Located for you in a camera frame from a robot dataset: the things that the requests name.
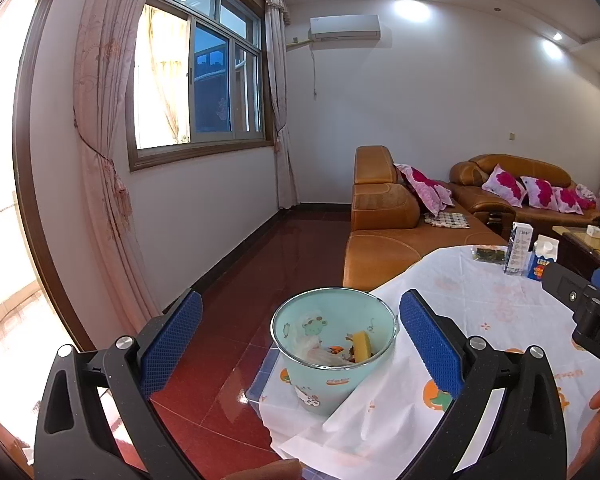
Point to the brown wooden door frame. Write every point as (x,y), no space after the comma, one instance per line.
(27,160)

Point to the small white box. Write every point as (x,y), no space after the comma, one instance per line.
(593,232)

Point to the grey white carton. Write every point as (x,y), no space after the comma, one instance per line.
(519,252)

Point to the pink floral pillow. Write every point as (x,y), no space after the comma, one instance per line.
(569,201)
(587,195)
(504,185)
(425,187)
(540,192)

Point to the dark wooden coffee table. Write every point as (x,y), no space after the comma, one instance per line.
(575,250)

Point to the mint green plastic bin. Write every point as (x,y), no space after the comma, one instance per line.
(325,385)

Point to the blue white milk carton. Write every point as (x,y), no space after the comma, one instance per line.
(542,260)

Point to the person's left hand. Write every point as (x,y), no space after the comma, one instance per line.
(282,471)

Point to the yellow sponge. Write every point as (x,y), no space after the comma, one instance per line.
(364,347)

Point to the clear plastic bag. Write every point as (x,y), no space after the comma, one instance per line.
(320,352)

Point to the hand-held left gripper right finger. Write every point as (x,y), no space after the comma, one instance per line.
(430,345)

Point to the brown leather chaise sofa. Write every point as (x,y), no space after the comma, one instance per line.
(380,240)

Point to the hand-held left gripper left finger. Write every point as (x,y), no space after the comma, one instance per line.
(172,345)

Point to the white air conditioner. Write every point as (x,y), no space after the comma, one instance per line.
(345,27)

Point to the white orange-print tablecloth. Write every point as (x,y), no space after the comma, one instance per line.
(505,320)

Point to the checkered cloth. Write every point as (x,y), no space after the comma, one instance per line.
(447,220)

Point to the pink curtain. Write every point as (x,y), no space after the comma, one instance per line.
(105,135)
(280,110)

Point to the brown framed window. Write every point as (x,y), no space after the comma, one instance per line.
(205,85)

